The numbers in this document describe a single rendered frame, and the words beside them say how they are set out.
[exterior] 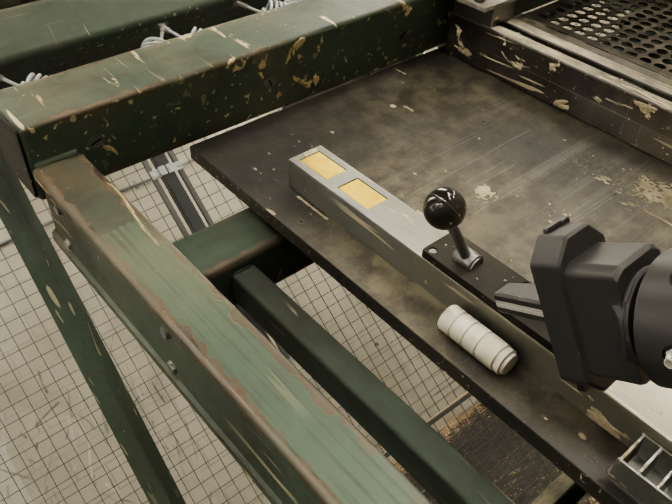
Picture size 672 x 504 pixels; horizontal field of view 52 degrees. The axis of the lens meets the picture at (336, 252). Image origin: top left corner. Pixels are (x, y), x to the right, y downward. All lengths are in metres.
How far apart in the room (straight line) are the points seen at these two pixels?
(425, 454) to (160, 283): 0.30
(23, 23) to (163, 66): 0.49
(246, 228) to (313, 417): 0.35
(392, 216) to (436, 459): 0.26
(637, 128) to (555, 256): 0.56
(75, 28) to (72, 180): 0.59
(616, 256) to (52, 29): 1.10
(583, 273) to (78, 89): 0.63
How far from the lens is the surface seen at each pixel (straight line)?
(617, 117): 1.04
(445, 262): 0.70
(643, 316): 0.45
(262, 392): 0.58
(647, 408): 0.65
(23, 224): 1.28
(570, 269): 0.48
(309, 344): 0.75
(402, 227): 0.75
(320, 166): 0.83
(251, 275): 0.82
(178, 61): 0.93
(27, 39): 1.36
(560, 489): 1.90
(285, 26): 1.02
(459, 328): 0.67
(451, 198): 0.60
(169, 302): 0.66
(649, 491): 0.63
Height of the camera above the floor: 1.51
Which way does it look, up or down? 2 degrees up
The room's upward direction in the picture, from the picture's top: 30 degrees counter-clockwise
